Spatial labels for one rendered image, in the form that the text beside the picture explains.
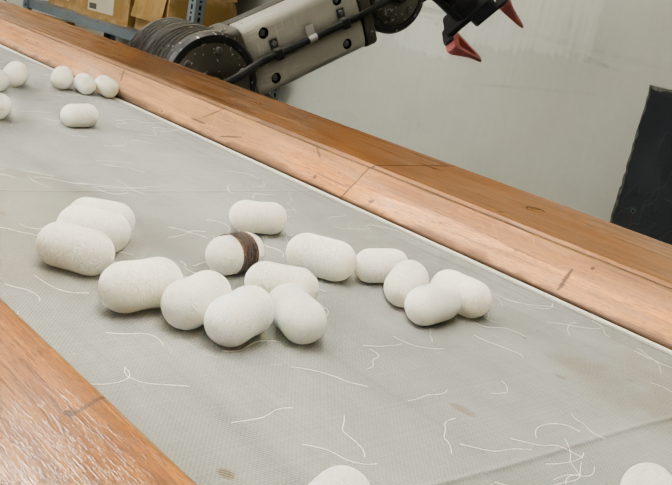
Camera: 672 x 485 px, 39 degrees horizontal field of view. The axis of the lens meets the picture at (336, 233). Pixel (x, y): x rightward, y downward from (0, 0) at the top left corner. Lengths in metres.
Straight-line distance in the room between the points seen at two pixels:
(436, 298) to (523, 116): 2.39
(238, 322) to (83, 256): 0.09
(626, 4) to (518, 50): 0.35
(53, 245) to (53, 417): 0.18
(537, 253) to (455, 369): 0.17
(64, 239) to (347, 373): 0.14
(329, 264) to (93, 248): 0.12
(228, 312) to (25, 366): 0.10
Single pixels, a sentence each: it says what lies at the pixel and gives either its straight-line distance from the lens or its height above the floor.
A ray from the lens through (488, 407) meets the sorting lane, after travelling 0.37.
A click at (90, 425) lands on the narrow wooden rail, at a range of 0.26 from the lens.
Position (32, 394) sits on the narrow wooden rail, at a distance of 0.27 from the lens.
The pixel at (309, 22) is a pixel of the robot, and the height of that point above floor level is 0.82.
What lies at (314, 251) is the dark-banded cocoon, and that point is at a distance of 0.47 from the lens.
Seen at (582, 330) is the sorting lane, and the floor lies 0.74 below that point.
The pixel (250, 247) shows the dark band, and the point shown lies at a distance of 0.46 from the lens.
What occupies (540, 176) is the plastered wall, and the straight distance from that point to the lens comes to 2.78.
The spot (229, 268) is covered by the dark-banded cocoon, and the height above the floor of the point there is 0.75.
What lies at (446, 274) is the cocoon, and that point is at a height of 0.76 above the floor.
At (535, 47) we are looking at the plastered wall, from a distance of 2.80.
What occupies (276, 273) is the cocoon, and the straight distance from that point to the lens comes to 0.42.
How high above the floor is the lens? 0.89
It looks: 15 degrees down
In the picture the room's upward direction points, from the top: 11 degrees clockwise
